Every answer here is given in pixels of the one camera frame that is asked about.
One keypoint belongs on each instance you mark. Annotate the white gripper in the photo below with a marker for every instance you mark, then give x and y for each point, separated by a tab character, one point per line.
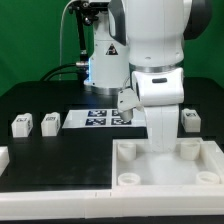
160	95

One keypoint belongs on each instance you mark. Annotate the white square tabletop part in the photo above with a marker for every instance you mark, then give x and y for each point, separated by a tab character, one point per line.
193	162

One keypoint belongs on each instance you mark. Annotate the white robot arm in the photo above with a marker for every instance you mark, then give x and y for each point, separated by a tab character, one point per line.
138	54

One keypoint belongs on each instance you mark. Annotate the white marker sheet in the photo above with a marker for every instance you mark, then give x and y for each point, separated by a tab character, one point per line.
101	118

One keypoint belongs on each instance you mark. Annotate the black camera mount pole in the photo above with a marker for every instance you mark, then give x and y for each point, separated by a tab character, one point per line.
81	30

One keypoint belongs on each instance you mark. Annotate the white front wall rail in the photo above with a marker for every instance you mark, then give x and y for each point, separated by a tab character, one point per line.
118	202

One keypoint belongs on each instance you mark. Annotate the white left wall piece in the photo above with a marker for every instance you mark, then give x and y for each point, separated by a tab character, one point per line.
4	158

